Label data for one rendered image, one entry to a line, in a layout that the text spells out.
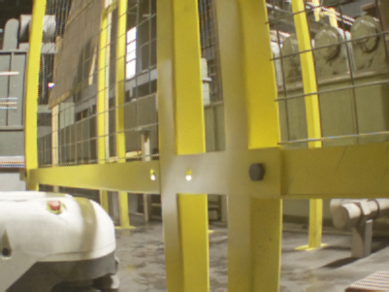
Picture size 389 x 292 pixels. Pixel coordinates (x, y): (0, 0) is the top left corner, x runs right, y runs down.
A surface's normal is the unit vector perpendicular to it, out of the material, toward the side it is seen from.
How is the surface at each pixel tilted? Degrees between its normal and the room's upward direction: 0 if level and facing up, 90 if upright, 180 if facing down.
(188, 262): 90
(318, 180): 90
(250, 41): 90
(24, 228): 90
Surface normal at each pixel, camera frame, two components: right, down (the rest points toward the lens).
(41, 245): 0.47, -0.04
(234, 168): -0.85, 0.02
